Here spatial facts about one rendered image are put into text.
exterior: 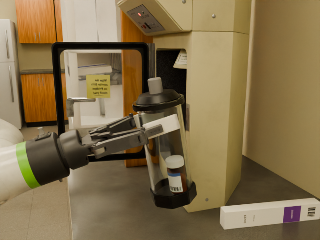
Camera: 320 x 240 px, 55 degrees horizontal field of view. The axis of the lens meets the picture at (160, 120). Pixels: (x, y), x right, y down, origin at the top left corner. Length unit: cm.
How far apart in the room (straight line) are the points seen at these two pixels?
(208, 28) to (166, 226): 49
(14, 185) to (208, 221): 47
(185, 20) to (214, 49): 10
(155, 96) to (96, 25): 152
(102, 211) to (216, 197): 31
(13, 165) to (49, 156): 6
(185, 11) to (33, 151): 45
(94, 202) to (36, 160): 37
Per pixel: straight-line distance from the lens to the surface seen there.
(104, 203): 93
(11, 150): 63
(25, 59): 628
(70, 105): 103
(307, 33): 109
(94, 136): 62
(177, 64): 89
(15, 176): 62
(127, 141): 57
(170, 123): 60
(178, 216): 86
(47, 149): 61
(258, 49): 127
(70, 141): 61
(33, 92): 577
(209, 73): 78
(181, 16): 75
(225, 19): 80
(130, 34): 109
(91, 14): 209
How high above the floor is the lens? 137
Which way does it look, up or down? 13 degrees down
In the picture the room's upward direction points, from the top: straight up
